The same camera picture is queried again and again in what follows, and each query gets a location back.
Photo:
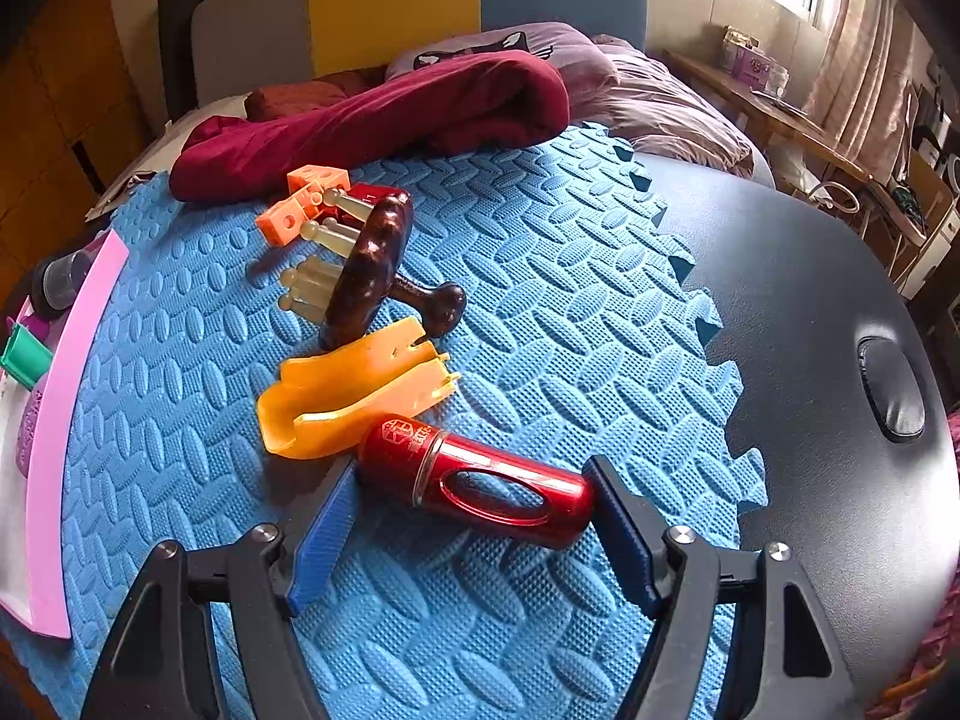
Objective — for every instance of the cat print pillow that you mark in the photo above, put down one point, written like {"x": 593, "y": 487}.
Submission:
{"x": 586, "y": 71}

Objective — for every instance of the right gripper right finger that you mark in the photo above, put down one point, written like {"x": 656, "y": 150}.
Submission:
{"x": 631, "y": 531}

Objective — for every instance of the grey yellow blue headboard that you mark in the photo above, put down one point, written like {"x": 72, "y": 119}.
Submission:
{"x": 239, "y": 45}

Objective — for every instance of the papers stack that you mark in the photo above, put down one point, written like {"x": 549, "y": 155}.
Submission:
{"x": 118, "y": 193}

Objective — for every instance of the pink storage box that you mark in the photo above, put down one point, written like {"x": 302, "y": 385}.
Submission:
{"x": 743, "y": 60}

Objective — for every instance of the pink shallow box tray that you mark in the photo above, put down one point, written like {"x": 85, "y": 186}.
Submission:
{"x": 33, "y": 585}

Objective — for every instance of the black rolled mat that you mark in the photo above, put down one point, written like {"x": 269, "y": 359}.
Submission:
{"x": 177, "y": 56}

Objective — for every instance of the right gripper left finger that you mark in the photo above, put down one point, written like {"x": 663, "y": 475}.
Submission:
{"x": 315, "y": 531}

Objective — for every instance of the red metal cylinder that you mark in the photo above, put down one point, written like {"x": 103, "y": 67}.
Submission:
{"x": 431, "y": 469}

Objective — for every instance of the dark wooden massager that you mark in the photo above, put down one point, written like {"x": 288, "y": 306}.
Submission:
{"x": 343, "y": 297}

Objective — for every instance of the pink bed quilt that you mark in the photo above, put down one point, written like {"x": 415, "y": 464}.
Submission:
{"x": 654, "y": 111}

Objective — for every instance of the dark clear plastic jar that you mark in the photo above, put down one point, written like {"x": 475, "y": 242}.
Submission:
{"x": 56, "y": 282}

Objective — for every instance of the maroon blanket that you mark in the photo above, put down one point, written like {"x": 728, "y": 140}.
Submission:
{"x": 508, "y": 99}

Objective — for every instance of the green plastic stand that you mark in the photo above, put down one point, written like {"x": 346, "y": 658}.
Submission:
{"x": 25, "y": 358}

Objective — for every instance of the orange plastic scoop piece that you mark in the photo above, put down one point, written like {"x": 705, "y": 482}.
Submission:
{"x": 322, "y": 405}

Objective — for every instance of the wooden side desk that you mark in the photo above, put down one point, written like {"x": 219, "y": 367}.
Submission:
{"x": 765, "y": 121}

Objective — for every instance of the red puzzle piece block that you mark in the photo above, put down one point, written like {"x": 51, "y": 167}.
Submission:
{"x": 372, "y": 194}

